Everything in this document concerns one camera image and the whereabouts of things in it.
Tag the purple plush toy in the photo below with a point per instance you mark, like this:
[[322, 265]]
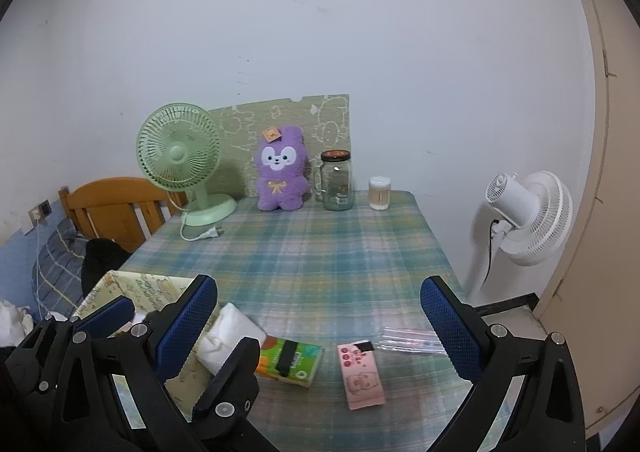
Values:
[[280, 182]]

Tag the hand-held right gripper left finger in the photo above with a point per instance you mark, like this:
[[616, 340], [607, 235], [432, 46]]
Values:
[[185, 327]]

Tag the green printed backing board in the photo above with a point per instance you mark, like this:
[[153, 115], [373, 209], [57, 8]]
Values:
[[330, 117]]

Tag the yellow cartoon storage box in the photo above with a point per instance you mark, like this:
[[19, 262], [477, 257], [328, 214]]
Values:
[[145, 284]]

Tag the white tissue pack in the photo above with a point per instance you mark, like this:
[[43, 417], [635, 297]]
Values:
[[235, 327]]

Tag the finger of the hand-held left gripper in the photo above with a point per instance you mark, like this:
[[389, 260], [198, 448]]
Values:
[[107, 317], [235, 382]]

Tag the white standing fan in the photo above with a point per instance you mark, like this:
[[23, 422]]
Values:
[[540, 217]]

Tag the beige door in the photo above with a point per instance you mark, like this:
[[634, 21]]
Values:
[[615, 232]]

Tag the glass jar mug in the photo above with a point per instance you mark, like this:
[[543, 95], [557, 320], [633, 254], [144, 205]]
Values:
[[337, 182]]

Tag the black garment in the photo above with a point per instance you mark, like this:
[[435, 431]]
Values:
[[102, 262]]

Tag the pink tissue pack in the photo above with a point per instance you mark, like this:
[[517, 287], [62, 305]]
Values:
[[362, 382]]

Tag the green orange tissue pack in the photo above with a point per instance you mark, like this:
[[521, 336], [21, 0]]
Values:
[[305, 362]]

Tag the green desk fan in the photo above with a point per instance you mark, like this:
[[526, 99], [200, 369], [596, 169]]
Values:
[[175, 152]]

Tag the plaid bedding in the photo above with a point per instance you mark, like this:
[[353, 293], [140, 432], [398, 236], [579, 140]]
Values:
[[55, 272]]

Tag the cotton swab container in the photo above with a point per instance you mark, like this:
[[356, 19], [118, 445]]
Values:
[[379, 194]]

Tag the wall socket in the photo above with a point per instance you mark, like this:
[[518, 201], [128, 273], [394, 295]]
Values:
[[44, 208]]

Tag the clear plastic bags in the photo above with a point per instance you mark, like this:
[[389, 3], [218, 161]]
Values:
[[410, 339]]

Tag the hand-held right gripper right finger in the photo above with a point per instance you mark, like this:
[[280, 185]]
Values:
[[450, 332]]

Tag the blue bed sheet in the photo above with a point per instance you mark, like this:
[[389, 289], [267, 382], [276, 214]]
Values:
[[15, 272]]

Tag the white crumpled cloth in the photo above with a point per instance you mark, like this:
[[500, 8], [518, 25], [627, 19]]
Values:
[[15, 322]]

